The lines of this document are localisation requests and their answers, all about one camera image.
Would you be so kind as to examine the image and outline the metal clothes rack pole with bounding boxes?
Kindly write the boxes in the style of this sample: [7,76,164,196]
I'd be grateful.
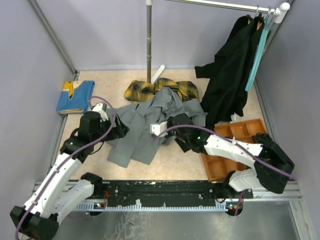
[146,0,153,83]

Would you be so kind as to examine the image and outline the white rack foot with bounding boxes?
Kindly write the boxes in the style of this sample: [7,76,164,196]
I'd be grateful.
[150,64,166,84]

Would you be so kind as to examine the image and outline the black hanging garments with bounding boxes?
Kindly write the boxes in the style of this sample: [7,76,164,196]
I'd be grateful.
[194,15,265,128]

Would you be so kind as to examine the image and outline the grey button-up shirt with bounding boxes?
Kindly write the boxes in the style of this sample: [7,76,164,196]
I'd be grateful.
[107,87,207,168]

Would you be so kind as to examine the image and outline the horizontal metal clothes rail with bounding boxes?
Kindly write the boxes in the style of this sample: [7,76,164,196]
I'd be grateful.
[172,0,291,16]

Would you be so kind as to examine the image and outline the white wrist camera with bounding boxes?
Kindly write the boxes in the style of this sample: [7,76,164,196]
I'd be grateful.
[91,102,107,113]
[150,121,167,137]

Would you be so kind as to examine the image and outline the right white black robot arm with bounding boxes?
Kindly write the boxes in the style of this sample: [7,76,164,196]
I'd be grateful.
[167,114,295,198]

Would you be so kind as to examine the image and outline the orange wooden compartment tray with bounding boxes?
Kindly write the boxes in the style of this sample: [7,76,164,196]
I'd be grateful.
[199,118,268,183]

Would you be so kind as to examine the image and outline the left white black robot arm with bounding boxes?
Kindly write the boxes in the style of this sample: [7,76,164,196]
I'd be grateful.
[10,110,129,240]

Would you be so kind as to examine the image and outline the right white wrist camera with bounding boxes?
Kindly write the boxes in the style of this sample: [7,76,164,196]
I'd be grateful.
[150,121,167,137]

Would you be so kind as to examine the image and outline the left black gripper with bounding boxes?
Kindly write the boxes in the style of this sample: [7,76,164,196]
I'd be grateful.
[91,113,130,145]

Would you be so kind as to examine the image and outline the folded blue shirt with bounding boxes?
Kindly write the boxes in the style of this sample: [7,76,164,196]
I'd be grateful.
[56,80,95,115]

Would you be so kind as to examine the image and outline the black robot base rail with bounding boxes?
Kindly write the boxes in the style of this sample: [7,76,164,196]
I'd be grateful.
[88,180,241,208]

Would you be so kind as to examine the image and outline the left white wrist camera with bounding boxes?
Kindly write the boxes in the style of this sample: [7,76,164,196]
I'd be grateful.
[91,102,107,113]

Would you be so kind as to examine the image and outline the yellow black plaid shirt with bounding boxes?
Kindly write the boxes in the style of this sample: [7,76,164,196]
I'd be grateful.
[124,77,200,103]

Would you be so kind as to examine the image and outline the rolled dark blue tie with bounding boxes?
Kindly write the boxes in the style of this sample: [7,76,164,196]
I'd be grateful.
[252,133,273,144]

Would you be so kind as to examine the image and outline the teal plastic hanger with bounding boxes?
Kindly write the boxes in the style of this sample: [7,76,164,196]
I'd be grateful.
[245,9,271,92]
[263,8,276,33]

